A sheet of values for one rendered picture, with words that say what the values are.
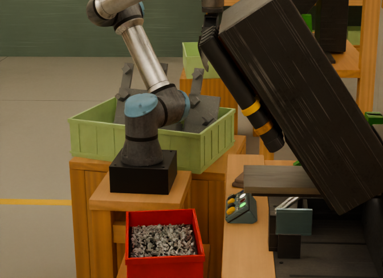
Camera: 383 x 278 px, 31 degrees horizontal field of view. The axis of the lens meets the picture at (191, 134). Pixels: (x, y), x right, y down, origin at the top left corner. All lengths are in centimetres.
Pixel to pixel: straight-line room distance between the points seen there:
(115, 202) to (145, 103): 36
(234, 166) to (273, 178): 75
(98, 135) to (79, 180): 22
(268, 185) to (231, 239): 29
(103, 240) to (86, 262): 69
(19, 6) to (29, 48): 56
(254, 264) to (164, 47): 746
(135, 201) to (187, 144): 47
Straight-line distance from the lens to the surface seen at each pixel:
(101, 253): 250
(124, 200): 239
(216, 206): 285
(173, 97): 249
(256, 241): 198
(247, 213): 207
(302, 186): 176
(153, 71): 252
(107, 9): 245
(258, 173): 183
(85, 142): 298
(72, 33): 936
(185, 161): 278
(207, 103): 299
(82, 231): 309
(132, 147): 242
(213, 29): 166
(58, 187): 486
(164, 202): 236
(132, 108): 238
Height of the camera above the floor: 178
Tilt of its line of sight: 18 degrees down
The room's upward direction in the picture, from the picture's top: straight up
